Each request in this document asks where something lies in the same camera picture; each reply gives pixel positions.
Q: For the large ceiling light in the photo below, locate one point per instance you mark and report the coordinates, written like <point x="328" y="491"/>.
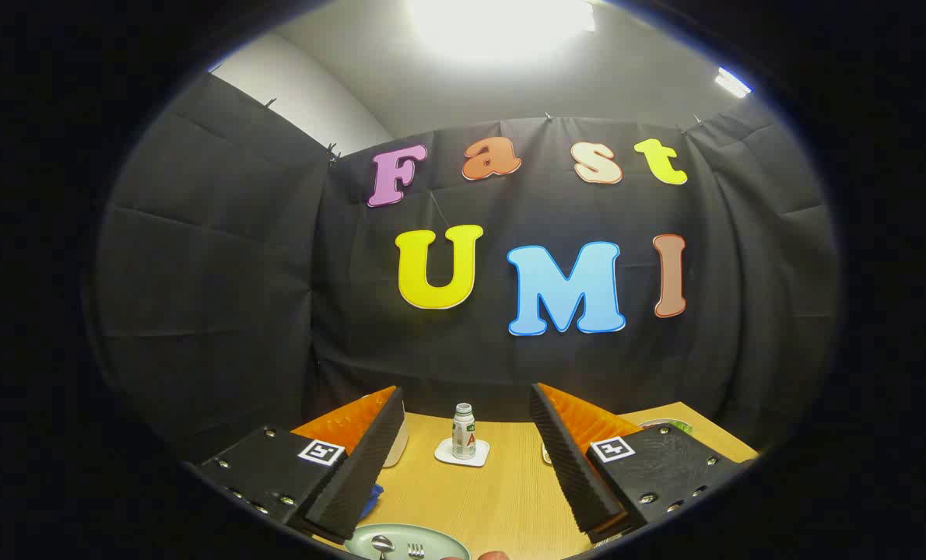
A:
<point x="502" y="27"/>

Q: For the small white drink bottle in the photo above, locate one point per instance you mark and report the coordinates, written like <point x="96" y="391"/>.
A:
<point x="464" y="434"/>

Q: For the cream toaster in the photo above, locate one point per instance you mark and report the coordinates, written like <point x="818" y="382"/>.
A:
<point x="398" y="443"/>

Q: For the blue towel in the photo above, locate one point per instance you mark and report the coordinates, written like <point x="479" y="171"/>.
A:
<point x="371" y="499"/>

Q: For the pale green plate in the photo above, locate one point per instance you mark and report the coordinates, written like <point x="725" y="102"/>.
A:
<point x="440" y="543"/>

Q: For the small ceiling light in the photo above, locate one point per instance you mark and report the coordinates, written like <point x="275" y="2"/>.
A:
<point x="732" y="82"/>

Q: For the white square coaster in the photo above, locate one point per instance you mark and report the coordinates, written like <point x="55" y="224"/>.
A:
<point x="443" y="453"/>

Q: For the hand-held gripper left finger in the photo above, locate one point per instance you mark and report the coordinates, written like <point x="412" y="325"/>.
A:
<point x="362" y="467"/>

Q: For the white plate of food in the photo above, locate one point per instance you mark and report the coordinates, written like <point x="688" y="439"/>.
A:
<point x="669" y="425"/>

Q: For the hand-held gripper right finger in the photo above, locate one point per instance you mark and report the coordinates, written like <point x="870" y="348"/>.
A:
<point x="576" y="467"/>

